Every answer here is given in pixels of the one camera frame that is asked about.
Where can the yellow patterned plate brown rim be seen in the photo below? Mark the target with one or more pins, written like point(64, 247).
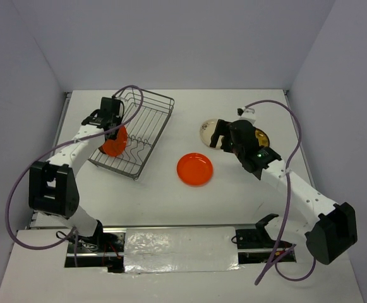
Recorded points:
point(263, 139)

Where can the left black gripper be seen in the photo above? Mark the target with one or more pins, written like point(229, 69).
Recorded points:
point(118, 120)

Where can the silver foil tape patch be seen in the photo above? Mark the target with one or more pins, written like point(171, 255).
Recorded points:
point(181, 250)

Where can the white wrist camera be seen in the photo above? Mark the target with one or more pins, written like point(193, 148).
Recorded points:
point(247, 114)
point(124, 102)

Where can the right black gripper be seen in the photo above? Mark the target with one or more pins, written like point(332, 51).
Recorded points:
point(222, 129)

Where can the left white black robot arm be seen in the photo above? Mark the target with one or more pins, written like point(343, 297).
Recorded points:
point(52, 184)

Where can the metal wire dish rack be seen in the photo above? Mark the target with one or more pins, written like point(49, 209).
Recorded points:
point(144, 131)

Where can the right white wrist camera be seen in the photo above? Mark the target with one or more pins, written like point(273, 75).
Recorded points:
point(247, 114)

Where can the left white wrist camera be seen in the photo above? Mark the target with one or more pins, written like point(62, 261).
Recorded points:
point(124, 102)

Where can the metal base rail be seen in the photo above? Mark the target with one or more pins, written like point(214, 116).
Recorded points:
point(253, 243)

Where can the orange plate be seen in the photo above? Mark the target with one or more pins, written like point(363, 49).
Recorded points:
point(194, 169)
point(114, 148)

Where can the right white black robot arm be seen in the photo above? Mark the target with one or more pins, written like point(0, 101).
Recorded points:
point(334, 228)

